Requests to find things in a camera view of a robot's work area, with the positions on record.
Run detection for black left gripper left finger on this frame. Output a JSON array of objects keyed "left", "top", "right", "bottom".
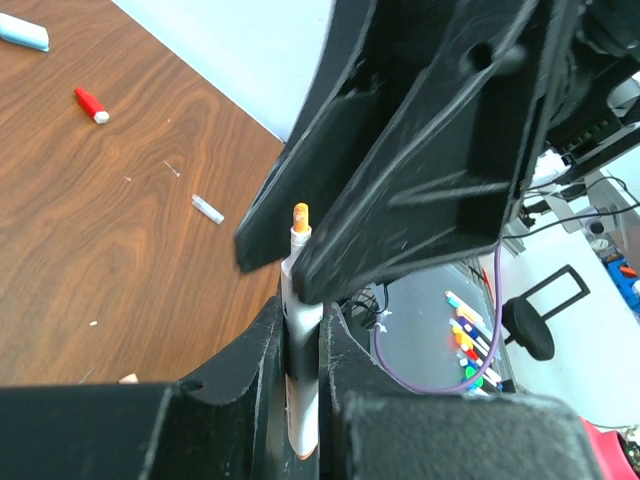
[{"left": 0, "top": 295, "right": 291, "bottom": 480}]

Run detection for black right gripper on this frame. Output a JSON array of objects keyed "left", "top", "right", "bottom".
[{"left": 519, "top": 1, "right": 639, "bottom": 185}]

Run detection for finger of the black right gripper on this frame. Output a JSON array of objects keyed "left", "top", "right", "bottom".
[
  {"left": 234, "top": 1, "right": 450, "bottom": 273},
  {"left": 290, "top": 0, "right": 581, "bottom": 306}
]

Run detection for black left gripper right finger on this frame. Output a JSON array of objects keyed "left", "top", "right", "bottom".
[{"left": 319, "top": 304, "right": 604, "bottom": 479}]

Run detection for white pen with orange tip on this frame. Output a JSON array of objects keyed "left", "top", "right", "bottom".
[{"left": 280, "top": 203, "right": 324, "bottom": 460}]

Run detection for red pen cap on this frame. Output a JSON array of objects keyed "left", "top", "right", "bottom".
[{"left": 74, "top": 87, "right": 110, "bottom": 125}]

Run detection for colourful markers on floor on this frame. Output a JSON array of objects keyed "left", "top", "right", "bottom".
[{"left": 445, "top": 291, "right": 504, "bottom": 395}]

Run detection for black office chair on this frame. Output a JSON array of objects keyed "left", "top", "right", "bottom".
[{"left": 501, "top": 265, "right": 590, "bottom": 361}]

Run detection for small grey clear cap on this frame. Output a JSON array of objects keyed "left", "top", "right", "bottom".
[{"left": 192, "top": 194, "right": 225, "bottom": 225}]

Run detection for light blue eraser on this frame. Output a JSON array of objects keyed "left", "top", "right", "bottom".
[{"left": 0, "top": 13, "right": 50, "bottom": 52}]

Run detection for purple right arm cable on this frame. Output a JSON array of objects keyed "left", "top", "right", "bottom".
[{"left": 372, "top": 242, "right": 504, "bottom": 396}]

